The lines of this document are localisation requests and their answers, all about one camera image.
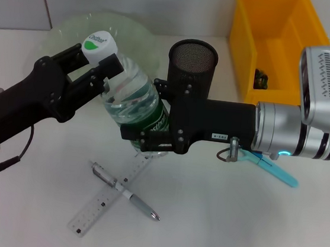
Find silver right wrist connector post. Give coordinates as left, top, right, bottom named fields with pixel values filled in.
left=227, top=135, right=242, bottom=164

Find translucent green fruit plate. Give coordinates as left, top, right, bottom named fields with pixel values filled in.
left=36, top=4, right=166, bottom=81

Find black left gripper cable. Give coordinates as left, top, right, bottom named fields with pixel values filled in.
left=0, top=118, right=36, bottom=175

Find transparent plastic ruler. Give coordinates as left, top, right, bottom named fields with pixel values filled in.
left=65, top=144, right=153, bottom=245

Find yellow plastic bin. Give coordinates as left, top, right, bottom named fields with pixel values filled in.
left=221, top=0, right=330, bottom=115

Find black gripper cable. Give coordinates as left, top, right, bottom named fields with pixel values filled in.
left=215, top=145, right=232, bottom=162
left=0, top=118, right=36, bottom=175

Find grey grip ballpoint pen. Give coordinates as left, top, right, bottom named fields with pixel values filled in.
left=83, top=159, right=167, bottom=222

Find green plastic wrapper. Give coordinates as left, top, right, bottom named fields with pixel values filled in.
left=252, top=68, right=271, bottom=91

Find clear green-label water bottle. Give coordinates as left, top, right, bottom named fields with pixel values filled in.
left=69, top=27, right=183, bottom=161

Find black mesh pen holder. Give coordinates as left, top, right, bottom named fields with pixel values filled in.
left=164, top=36, right=221, bottom=103

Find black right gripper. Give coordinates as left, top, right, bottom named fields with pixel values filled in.
left=117, top=75, right=261, bottom=165

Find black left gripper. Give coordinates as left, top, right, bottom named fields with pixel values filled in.
left=0, top=35, right=127, bottom=162

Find blue scissors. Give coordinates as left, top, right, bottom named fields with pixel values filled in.
left=234, top=147, right=303, bottom=189

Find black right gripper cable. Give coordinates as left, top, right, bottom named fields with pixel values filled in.
left=215, top=145, right=232, bottom=162

